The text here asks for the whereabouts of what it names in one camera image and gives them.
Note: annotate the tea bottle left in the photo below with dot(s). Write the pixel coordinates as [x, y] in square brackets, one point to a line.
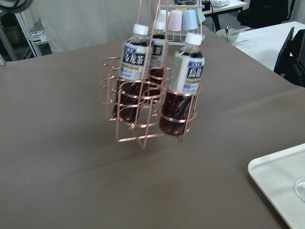
[133, 66]

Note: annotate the blue cup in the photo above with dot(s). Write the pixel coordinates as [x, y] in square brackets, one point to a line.
[189, 20]

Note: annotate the white cup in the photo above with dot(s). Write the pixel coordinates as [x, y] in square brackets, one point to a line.
[163, 16]

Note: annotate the cream rabbit serving tray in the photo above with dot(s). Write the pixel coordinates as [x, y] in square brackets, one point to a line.
[276, 175]

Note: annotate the distant green bowl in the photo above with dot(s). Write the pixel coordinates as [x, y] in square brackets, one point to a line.
[230, 34]

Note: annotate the black office chair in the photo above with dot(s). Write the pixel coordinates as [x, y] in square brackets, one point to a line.
[263, 13]

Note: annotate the tea bottle right front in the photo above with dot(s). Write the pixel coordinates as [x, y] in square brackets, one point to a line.
[188, 63]

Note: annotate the pink cup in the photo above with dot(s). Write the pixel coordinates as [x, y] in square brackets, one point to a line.
[175, 20]

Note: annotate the white cup rack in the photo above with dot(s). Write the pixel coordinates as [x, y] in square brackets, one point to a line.
[178, 37]

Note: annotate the tea bottle rear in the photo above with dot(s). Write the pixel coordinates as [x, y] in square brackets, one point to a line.
[156, 68]

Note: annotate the copper wire bottle basket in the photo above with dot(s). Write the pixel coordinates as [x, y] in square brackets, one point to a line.
[149, 121]

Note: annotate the tea bottle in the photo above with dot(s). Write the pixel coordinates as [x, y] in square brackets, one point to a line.
[156, 68]
[188, 63]
[133, 66]

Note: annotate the clear wine glass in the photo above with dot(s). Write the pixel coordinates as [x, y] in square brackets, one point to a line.
[300, 188]

